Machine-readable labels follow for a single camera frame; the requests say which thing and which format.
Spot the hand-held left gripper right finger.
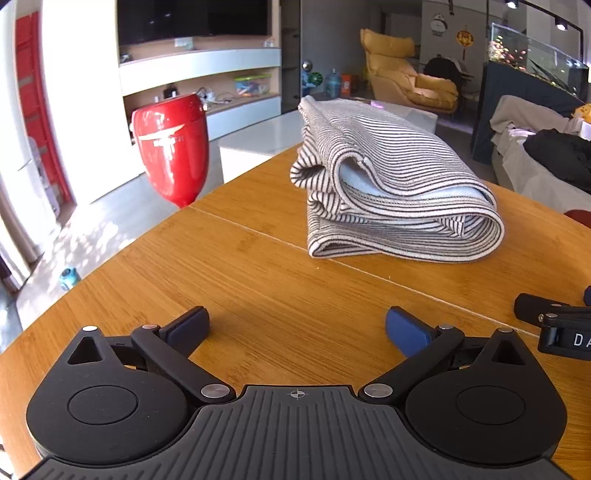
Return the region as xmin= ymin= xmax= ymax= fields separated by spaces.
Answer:
xmin=359 ymin=306 xmax=528 ymax=406

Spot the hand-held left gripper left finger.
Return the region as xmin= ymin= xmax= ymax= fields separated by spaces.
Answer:
xmin=66 ymin=306 xmax=237 ymax=406

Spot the grey striped shirt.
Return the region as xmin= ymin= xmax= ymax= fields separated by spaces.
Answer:
xmin=289 ymin=95 xmax=505 ymax=264

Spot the dark red fleece coat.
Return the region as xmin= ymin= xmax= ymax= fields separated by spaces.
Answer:
xmin=564 ymin=208 xmax=591 ymax=230

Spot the small blue cup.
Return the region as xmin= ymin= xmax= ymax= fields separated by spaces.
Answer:
xmin=58 ymin=267 xmax=82 ymax=291

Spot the black jacket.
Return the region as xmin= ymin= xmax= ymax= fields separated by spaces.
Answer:
xmin=523 ymin=128 xmax=591 ymax=188

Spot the grey sofa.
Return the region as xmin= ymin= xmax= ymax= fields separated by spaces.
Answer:
xmin=489 ymin=94 xmax=591 ymax=214

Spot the white coffee table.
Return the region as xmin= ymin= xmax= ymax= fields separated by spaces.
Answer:
xmin=217 ymin=95 xmax=439 ymax=184

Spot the glass aquarium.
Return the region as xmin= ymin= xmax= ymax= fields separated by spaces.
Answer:
xmin=486 ymin=21 xmax=590 ymax=99

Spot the clear plastic toy box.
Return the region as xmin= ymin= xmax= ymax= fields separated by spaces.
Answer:
xmin=233 ymin=74 xmax=271 ymax=98

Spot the blue water bottle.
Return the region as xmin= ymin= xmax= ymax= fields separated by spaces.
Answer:
xmin=324 ymin=69 xmax=343 ymax=99

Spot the yellow armchair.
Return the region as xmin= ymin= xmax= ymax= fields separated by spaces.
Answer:
xmin=359 ymin=28 xmax=461 ymax=112

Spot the white television cabinet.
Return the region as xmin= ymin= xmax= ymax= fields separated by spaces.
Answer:
xmin=117 ymin=44 xmax=283 ymax=206

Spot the black chair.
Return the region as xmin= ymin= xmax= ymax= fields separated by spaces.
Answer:
xmin=422 ymin=56 xmax=475 ymax=94

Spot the red ladder rack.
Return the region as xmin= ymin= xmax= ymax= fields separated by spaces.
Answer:
xmin=15 ymin=11 xmax=73 ymax=205

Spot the black television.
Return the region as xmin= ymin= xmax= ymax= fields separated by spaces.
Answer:
xmin=116 ymin=0 xmax=270 ymax=47

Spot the white power strip with cables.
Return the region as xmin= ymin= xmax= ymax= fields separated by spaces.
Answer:
xmin=195 ymin=87 xmax=232 ymax=105

